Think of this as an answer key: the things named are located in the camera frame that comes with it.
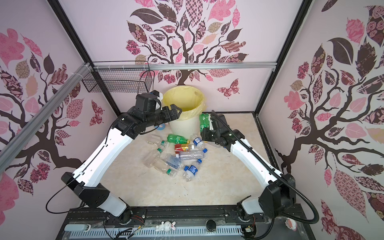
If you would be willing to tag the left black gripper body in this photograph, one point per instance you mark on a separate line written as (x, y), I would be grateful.
(159, 116)

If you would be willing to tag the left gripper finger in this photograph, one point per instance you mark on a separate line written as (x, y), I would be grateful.
(174, 117)
(175, 110)

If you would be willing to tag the green bottle yellow cap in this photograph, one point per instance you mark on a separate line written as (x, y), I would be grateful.
(204, 121)

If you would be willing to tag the clear square bottle green cap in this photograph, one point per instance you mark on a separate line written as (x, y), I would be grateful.
(153, 156)

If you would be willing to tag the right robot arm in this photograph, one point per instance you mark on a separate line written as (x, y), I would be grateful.
(278, 189)

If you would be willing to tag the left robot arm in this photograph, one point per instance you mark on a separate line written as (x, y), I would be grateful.
(85, 181)

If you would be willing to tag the white plastic waste bin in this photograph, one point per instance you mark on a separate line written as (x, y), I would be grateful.
(187, 125)

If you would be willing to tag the yellow plastic bin liner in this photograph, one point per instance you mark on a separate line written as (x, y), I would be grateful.
(190, 99)

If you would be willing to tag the green bottle near bin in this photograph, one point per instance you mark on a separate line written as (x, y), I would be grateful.
(176, 139)

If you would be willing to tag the plush doll toy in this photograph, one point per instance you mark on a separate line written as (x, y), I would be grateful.
(161, 127)

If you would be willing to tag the blue label bottle centre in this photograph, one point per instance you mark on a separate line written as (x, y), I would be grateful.
(198, 142)

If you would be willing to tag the red yellow label bottle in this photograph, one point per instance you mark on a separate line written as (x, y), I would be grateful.
(183, 148)

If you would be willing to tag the clear bottle purple cap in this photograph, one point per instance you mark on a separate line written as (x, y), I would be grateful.
(192, 155)

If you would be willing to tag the clear bottle light blue label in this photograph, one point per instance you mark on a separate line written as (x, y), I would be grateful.
(175, 162)

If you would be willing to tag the clear bottle green cap front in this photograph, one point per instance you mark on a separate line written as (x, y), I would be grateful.
(164, 168)

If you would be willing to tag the small blue label bottle front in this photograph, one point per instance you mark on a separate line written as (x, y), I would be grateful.
(191, 170)

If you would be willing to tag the black round knob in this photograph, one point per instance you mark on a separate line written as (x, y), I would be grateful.
(211, 226)

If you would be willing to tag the white bunny figurine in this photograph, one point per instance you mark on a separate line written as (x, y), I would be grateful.
(166, 226)

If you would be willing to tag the pink white round ornament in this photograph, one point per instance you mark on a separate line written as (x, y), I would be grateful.
(291, 224)

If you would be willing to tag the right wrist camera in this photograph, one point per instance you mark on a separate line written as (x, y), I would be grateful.
(216, 121)

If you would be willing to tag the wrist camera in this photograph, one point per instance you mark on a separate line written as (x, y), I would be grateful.
(149, 102)
(216, 121)

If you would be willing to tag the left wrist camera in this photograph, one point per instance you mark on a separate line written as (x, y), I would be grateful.
(149, 102)

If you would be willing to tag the black wire mesh basket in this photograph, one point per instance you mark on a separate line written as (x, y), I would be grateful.
(120, 77)

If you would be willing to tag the aluminium rail back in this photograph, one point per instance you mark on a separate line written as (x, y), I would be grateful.
(200, 66)

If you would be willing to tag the aluminium rail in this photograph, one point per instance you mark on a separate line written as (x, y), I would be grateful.
(11, 150)
(200, 66)

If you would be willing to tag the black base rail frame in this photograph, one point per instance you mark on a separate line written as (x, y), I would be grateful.
(255, 226)

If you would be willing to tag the white vented cable duct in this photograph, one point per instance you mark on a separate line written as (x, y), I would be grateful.
(108, 233)

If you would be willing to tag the aluminium rail left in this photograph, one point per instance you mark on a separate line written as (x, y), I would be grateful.
(11, 150)

